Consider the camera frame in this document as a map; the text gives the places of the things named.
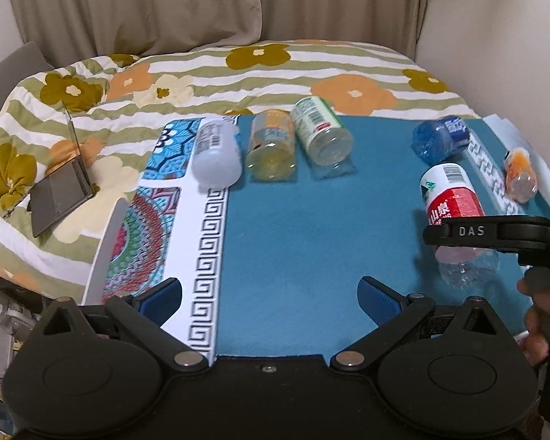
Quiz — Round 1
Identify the white frosted bottle cup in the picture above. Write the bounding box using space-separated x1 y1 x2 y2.
191 116 243 190

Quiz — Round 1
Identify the floral striped quilt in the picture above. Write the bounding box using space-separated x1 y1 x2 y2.
0 40 475 299

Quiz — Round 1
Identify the grey open laptop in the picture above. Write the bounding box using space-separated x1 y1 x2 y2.
29 106 96 237

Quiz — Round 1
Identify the red label clear bottle cup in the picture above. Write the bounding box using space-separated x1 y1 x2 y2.
420 163 499 287

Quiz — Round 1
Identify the blue label bottle cup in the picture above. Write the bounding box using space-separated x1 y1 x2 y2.
411 116 470 165

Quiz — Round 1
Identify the teal patterned table cloth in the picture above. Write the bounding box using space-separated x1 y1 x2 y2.
87 116 529 356

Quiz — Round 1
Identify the green white label bottle cup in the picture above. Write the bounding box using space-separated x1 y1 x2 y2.
290 95 353 166

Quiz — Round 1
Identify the beige curtain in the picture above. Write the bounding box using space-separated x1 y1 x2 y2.
11 0 427 66

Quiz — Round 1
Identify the yellow orange label bottle cup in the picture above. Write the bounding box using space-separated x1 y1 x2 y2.
245 109 296 182

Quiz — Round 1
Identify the person's right hand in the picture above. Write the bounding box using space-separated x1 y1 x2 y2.
521 288 550 367

